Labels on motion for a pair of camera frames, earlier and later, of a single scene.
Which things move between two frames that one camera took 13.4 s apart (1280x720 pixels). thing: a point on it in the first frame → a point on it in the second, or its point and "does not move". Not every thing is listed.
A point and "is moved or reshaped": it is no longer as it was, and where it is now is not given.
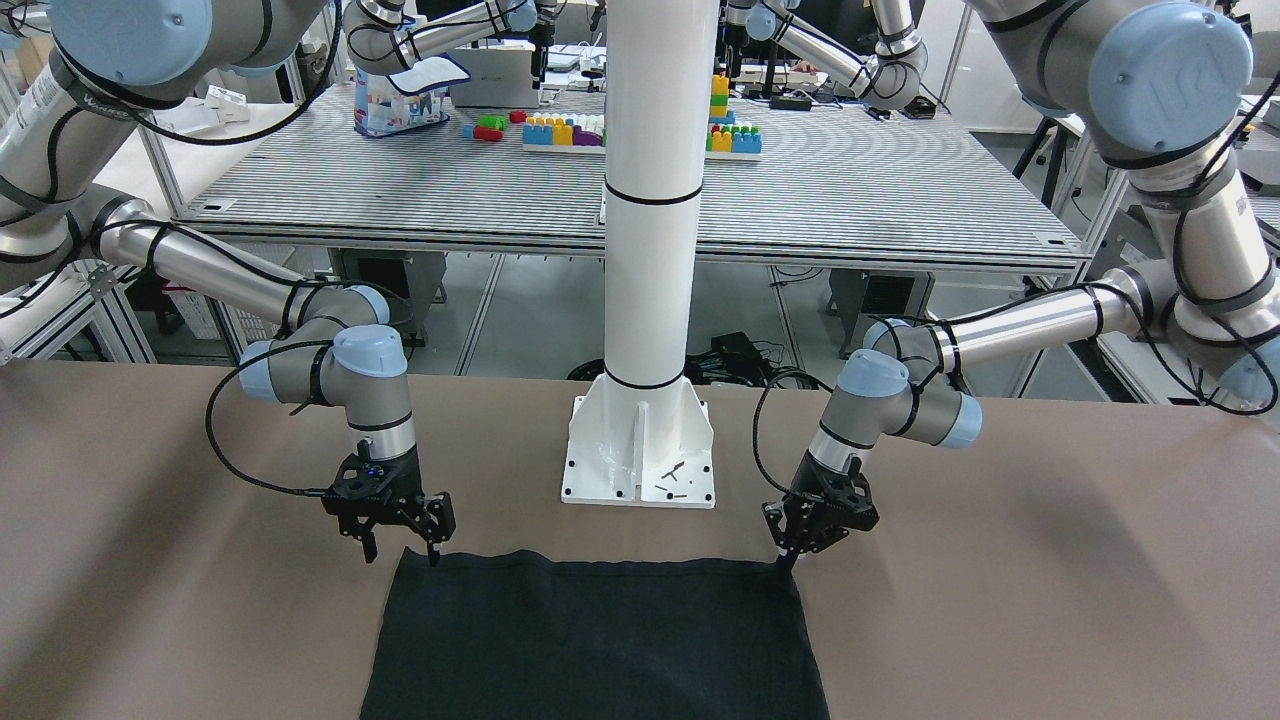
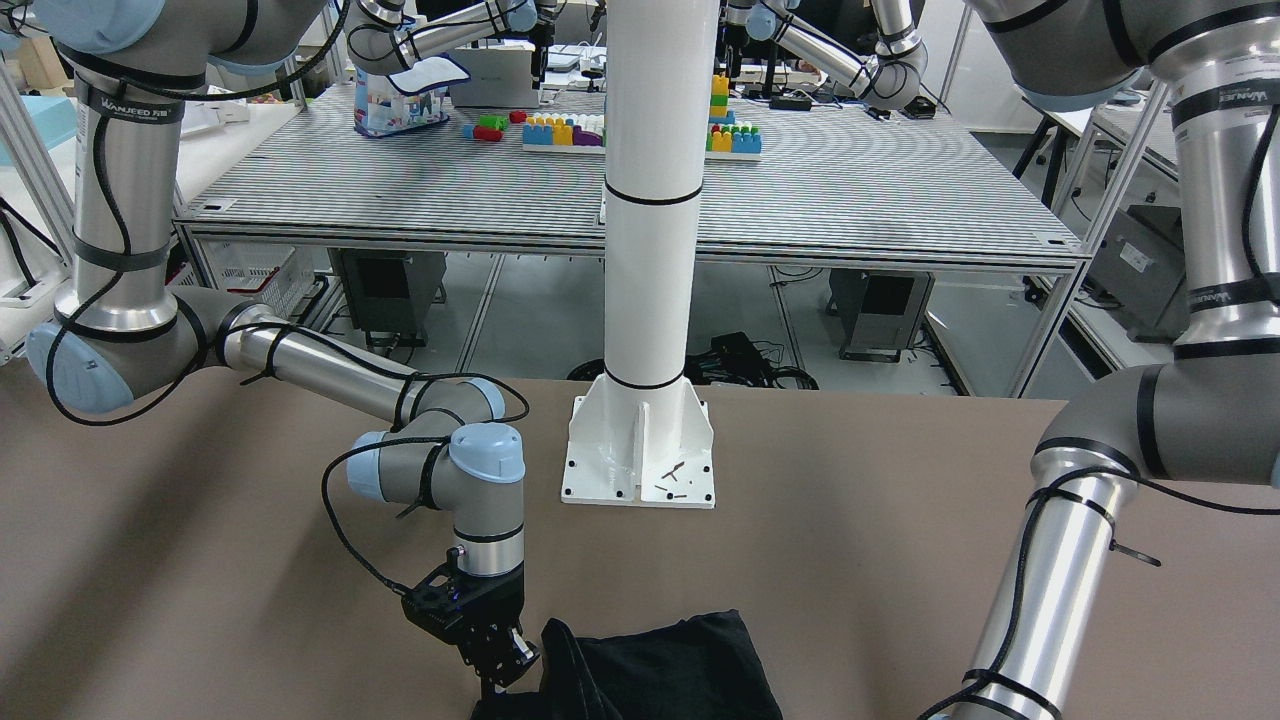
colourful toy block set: (562, 133) does not move
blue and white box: (415, 98) does not move
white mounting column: (642, 434) does not move
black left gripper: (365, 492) → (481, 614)
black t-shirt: (487, 639) is moved or reshaped
